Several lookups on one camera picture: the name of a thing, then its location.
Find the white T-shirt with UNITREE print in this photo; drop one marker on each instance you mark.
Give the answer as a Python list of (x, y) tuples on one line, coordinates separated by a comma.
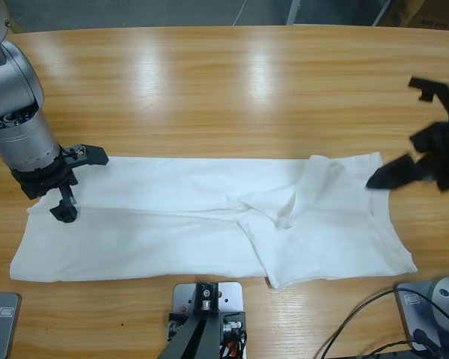
[(172, 224)]

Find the cardboard box with blue print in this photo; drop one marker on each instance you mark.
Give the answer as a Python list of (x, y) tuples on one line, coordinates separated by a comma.
[(400, 13)]

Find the black and silver clamp fitting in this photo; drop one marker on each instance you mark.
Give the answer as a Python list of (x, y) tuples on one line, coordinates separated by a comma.
[(174, 329)]

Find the cardboard box with dark lettering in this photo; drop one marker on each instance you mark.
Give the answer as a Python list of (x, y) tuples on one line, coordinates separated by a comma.
[(437, 15)]

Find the wooden pallet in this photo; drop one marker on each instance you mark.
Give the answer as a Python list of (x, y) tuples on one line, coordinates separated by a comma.
[(13, 25)]

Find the black block with silver connector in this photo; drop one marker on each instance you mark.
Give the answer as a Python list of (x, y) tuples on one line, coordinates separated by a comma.
[(235, 319)]

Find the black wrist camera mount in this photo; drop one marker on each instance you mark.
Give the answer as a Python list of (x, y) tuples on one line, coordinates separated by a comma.
[(434, 89), (93, 155)]

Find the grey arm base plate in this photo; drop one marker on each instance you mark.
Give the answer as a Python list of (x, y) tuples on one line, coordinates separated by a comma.
[(406, 316), (7, 329)]

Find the white metal frame leg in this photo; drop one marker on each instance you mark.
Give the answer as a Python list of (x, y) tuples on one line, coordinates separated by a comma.
[(293, 11), (382, 13)]

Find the black bracket with silver bolt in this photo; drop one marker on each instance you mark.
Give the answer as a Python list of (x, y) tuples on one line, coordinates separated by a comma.
[(206, 299)]

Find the dark camera post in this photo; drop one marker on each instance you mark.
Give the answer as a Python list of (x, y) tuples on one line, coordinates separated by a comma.
[(194, 344)]

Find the white camera mounting plate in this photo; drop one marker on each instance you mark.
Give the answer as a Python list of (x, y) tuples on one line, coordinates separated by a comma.
[(230, 295)]

